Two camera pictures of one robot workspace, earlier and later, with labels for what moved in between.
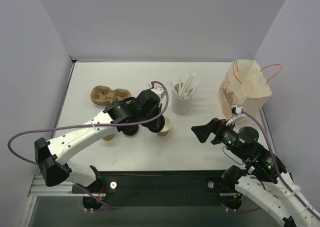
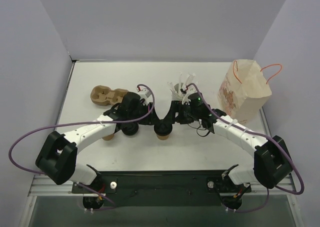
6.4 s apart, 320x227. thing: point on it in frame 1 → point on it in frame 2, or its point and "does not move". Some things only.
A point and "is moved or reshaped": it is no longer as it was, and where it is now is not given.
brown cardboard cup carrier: (103, 95) does not move
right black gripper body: (216, 131) → (176, 112)
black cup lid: (157, 125) is moved or reshaped
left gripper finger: (157, 125) → (151, 119)
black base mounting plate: (161, 188) does not move
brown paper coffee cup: (108, 137) does not move
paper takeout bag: (243, 84) does not move
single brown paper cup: (167, 125) → (163, 137)
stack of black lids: (128, 130) does not move
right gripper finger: (202, 132) → (175, 107)
